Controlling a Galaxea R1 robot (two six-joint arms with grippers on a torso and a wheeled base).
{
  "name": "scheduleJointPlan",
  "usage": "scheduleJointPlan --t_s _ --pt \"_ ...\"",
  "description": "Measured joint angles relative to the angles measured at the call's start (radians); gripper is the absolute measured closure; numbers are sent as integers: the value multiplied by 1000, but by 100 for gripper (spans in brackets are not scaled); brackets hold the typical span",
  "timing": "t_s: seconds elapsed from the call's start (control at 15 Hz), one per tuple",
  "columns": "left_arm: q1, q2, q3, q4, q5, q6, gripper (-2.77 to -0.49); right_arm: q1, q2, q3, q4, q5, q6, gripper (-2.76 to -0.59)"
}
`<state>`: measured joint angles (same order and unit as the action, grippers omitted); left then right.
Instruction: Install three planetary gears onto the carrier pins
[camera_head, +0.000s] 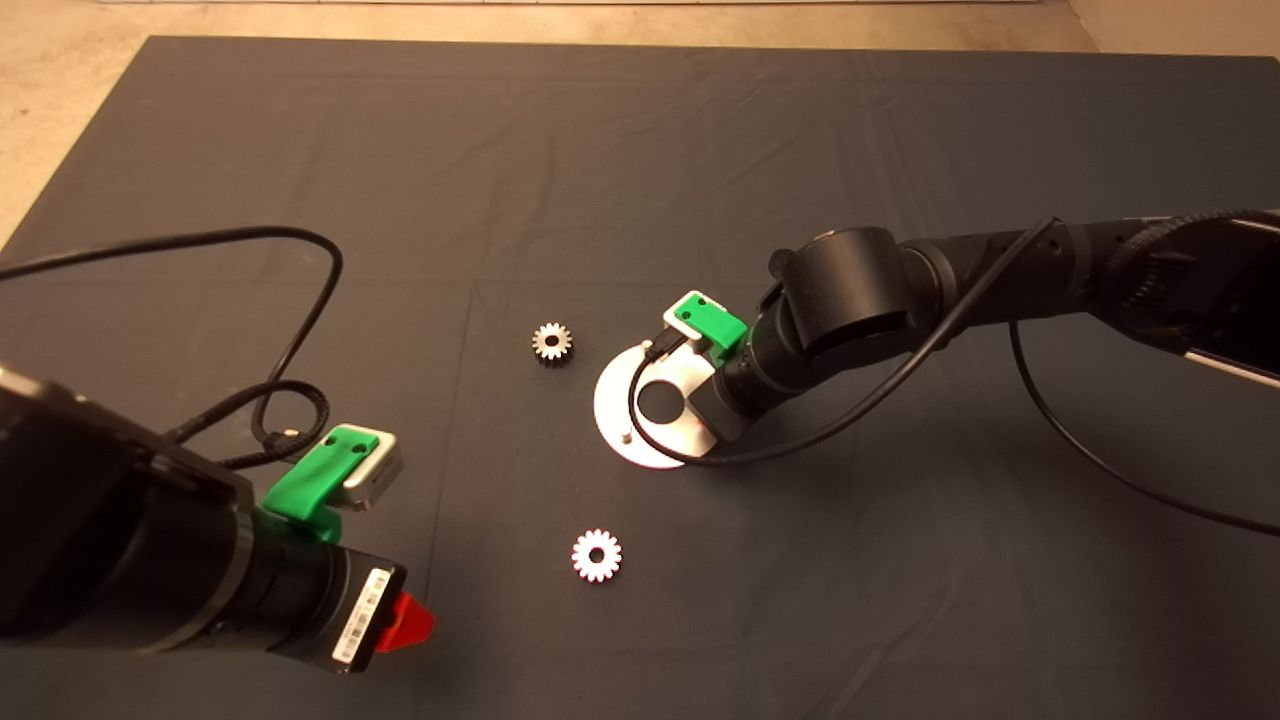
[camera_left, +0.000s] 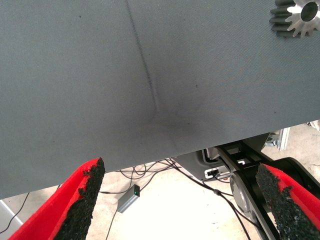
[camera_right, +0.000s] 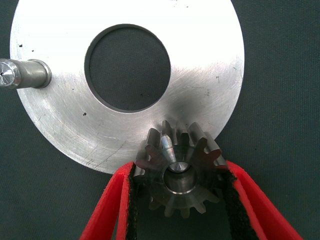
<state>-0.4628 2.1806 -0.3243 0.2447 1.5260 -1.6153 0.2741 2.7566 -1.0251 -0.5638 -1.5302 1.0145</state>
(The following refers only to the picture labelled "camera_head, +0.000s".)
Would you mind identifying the thin braided black left cable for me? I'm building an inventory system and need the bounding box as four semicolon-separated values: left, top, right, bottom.
165;378;329;471

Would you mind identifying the braided black right arm hose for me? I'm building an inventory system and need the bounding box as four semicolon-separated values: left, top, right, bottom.
1110;210;1280;301

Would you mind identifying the dark grey table cloth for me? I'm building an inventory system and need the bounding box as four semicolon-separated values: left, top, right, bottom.
0;38;1280;720

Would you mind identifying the small steel planetary gear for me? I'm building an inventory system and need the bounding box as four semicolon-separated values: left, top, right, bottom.
531;323;574;367
571;528;623;584

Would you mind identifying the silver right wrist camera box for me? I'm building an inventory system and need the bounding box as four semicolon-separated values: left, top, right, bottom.
662;290;723;349

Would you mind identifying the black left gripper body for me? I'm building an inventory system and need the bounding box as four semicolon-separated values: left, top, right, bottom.
285;548;408;676

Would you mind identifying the round metal carrier plate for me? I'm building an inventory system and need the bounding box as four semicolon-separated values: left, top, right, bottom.
592;345;719;469

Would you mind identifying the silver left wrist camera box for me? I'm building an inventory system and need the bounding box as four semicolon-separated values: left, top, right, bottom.
335;430;405;513

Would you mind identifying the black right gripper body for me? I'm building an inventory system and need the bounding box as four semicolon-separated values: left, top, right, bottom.
690;372;761;443

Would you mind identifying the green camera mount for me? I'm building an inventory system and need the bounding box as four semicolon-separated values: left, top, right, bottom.
672;292;749;363
262;425;379;546

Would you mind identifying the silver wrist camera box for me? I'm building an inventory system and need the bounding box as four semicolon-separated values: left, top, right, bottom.
335;430;405;513
662;290;723;349

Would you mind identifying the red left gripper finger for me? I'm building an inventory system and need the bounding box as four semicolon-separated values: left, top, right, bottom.
372;592;437;656

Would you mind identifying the green right camera mount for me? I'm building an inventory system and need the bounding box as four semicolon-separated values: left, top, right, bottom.
672;292;749;363

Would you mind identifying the smooth black left camera cable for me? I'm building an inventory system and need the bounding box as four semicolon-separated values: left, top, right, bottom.
0;225;346;451

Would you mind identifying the green left camera mount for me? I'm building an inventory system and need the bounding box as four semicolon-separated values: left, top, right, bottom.
262;425;379;546

